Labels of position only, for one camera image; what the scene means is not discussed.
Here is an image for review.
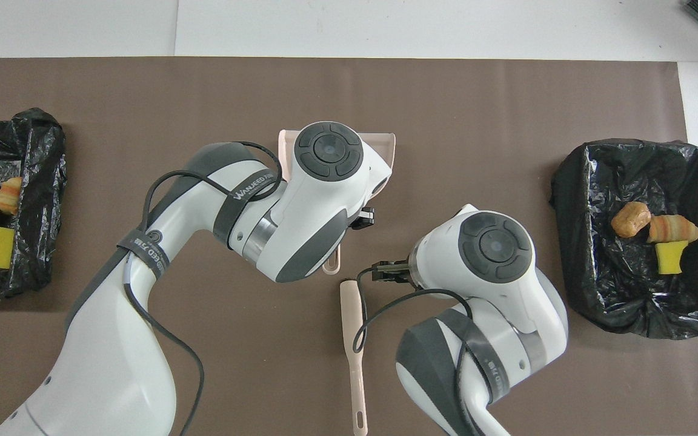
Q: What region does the black bag-lined bin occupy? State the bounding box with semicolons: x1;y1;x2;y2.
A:
0;108;67;300
551;139;698;340

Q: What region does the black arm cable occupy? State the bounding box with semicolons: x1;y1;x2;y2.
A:
124;140;284;436
353;266;477;436

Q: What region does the brown table mat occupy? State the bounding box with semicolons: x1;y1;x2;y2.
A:
0;58;698;436

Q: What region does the greenish toy croissant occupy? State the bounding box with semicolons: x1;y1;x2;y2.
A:
648;214;698;244

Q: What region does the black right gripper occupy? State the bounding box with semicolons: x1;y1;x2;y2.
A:
372;260;415;285

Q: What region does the small yellow sponge piece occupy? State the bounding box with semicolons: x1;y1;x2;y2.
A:
655;240;690;276

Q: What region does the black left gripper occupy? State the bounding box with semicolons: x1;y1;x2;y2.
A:
349;207;376;231

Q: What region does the pink plastic dustpan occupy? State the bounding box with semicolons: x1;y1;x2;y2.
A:
278;128;397;276

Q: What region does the orange striped toy croissant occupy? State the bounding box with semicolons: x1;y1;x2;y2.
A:
0;177;23;217

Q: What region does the brown toy bread loaf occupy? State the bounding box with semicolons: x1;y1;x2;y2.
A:
611;202;653;239

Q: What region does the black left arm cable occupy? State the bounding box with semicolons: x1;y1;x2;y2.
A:
124;140;284;436

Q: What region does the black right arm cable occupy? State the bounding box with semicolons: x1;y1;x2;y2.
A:
353;266;477;436

